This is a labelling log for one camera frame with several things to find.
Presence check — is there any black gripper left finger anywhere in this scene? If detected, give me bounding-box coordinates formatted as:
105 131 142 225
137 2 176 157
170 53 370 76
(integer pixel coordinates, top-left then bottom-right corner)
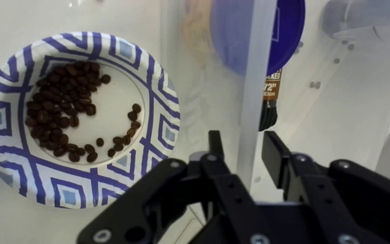
209 130 225 160

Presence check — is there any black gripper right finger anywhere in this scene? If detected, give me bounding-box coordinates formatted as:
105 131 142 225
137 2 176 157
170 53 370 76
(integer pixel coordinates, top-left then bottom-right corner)
262 131 291 188

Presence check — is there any clear plastic storage box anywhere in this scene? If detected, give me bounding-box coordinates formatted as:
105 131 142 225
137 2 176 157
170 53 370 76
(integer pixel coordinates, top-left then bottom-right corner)
159 0 390 195

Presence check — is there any brown snack bar package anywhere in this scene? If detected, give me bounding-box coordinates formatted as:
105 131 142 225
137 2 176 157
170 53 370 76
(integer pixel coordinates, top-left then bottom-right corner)
259 70 282 131

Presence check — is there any blue round protein lid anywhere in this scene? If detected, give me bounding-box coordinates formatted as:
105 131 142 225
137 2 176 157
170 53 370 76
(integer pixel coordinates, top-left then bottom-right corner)
210 0 306 76

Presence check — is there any blue white patterned paper plate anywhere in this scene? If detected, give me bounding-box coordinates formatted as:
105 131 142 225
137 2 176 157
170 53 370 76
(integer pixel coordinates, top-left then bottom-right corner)
0 32 180 208

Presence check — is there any pile of brown cereal balls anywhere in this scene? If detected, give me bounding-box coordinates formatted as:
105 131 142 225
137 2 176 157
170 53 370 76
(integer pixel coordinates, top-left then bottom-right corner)
26 62 142 164

